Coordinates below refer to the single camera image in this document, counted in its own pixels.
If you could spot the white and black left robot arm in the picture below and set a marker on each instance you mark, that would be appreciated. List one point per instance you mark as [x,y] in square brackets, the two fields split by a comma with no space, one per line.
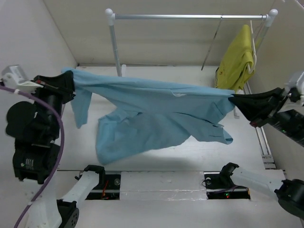
[38,131]

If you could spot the light blue trousers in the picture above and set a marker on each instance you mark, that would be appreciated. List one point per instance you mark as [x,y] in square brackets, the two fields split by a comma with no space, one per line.
[149,114]

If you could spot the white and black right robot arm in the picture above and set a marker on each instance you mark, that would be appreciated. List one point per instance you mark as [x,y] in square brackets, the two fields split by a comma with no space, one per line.
[288,193]

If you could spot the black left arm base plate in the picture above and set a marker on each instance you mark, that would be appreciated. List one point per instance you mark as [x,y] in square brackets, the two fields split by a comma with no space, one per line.
[110,190]

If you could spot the silver metal hanger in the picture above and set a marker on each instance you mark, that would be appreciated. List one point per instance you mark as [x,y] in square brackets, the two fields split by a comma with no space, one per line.
[211,44]

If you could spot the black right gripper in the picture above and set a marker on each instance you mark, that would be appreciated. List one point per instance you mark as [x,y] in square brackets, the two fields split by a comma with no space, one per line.
[260,106]

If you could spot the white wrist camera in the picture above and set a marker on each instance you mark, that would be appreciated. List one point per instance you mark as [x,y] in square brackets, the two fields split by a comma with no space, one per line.
[15,78]
[295,86]

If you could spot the silver and white clothes rack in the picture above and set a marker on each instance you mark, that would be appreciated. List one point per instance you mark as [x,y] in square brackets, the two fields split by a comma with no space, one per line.
[179,38]

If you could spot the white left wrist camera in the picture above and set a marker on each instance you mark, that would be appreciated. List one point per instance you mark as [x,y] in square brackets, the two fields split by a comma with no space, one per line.
[15,78]

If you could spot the yellow-green garment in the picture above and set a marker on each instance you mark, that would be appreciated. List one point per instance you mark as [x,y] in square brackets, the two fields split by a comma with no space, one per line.
[237,63]

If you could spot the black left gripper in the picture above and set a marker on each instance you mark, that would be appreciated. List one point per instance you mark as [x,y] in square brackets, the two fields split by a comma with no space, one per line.
[63,82]

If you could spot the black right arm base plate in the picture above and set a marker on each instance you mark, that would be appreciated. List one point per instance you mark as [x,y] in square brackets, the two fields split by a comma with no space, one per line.
[216,189]

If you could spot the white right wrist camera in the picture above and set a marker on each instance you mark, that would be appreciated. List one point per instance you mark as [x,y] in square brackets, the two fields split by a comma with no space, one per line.
[295,86]

